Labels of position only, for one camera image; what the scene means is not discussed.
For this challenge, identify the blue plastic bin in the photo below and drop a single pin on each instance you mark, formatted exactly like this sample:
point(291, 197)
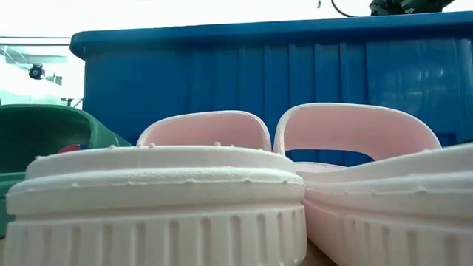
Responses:
point(258, 74)

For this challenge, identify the pink slide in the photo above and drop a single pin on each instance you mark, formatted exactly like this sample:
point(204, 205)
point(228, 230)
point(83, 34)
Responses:
point(148, 192)
point(369, 129)

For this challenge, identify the green slide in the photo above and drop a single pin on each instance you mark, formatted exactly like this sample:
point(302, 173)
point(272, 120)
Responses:
point(37, 129)

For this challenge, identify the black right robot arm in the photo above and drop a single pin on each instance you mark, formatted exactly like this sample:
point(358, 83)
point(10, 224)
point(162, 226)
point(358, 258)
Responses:
point(406, 6)

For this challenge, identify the red plastic bin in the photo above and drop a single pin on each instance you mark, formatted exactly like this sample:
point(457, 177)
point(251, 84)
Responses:
point(68, 148)

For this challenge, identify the black round ceiling fixture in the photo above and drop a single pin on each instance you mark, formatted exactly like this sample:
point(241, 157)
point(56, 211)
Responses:
point(36, 71)

